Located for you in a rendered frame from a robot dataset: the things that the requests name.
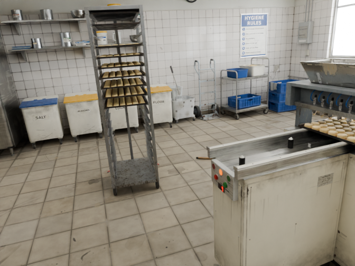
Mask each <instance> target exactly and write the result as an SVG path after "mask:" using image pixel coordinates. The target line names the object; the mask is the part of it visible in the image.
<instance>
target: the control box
mask: <svg viewBox="0 0 355 266"><path fill-rule="evenodd" d="M212 164H214V165H215V169H213V167H212ZM219 170H221V171H222V175H220V173H219ZM215 174H216V175H217V176H218V179H217V180H215V178H214V175H215ZM227 176H229V177H230V181H228V180H227ZM211 180H212V182H213V183H214V184H215V185H217V186H218V188H219V189H220V190H222V189H223V192H224V193H225V194H226V195H227V196H228V197H229V198H230V199H231V200H232V201H237V200H238V181H239V180H236V179H235V173H234V172H233V171H232V170H230V169H229V168H228V167H226V166H225V165H224V164H222V163H221V162H219V161H218V160H217V159H212V160H211ZM224 182H226V184H227V188H224V186H223V183H224ZM219 184H220V185H219ZM219 186H220V187H219ZM222 187H223V188H222Z"/></svg>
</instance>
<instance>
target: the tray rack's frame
mask: <svg viewBox="0 0 355 266"><path fill-rule="evenodd" d="M138 10H139V5H117V6H88V11H89V12H90V13H103V12H129V11H138ZM92 29H93V28H92ZM93 33H94V35H95V36H97V33H96V31H95V30H94V29H93ZM138 33H139V27H138V28H137V29H136V34H138ZM115 35H116V43H117V44H118V45H119V37H118V30H115ZM94 40H95V45H96V46H98V40H96V39H94ZM137 43H140V38H139V37H137ZM117 51H118V54H120V47H118V48H117ZM138 52H141V46H138ZM96 53H97V55H99V49H96ZM125 114H126V122H127V130H128V139H129V147H130V155H131V159H128V160H120V161H117V179H115V187H116V190H117V188H121V187H127V186H134V185H140V184H147V183H153V182H155V185H156V177H155V173H153V172H152V169H151V166H150V162H149V159H148V157H143V158H135V159H134V157H133V149H132V140H131V135H130V127H129V118H128V110H127V107H125Z"/></svg>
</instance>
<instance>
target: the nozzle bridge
mask: <svg viewBox="0 0 355 266"><path fill-rule="evenodd" d="M314 90H315V91H314ZM313 91H314V92H313ZM322 91H323V92H322ZM312 92H313V94H312V100H314V95H315V94H317V105H313V101H312V100H311V99H310V96H311V93H312ZM321 92H322V94H321V95H320V93H321ZM331 92H332V94H331V95H330V96H329V94H330V93H331ZM340 94H342V95H340ZM319 95H320V101H322V98H323V96H325V106H324V107H322V106H321V103H320V102H319V101H318V98H319ZM339 95H340V97H339V98H338V96H339ZM328 96H329V98H328ZM350 96H352V97H351V98H350V99H349V100H348V103H347V107H348V106H349V104H350V101H353V111H352V113H348V110H349V108H347V107H346V106H345V104H346V101H347V99H348V98H349V97H350ZM332 97H333V98H334V106H333V109H330V105H329V104H328V103H330V101H331V98H332ZM327 98H328V103H327ZM337 98H338V101H337V104H338V105H339V102H340V99H343V110H342V111H339V107H338V106H337V105H336V100H337ZM285 104H286V105H289V106H292V105H295V106H296V117H295V127H298V125H299V124H304V123H308V122H312V110H316V111H320V112H325V113H329V114H332V115H336V116H340V117H345V118H349V119H353V120H355V89H354V88H346V87H338V86H333V85H325V84H317V83H311V82H310V80H309V79H308V80H300V81H292V82H287V83H286V98H285Z"/></svg>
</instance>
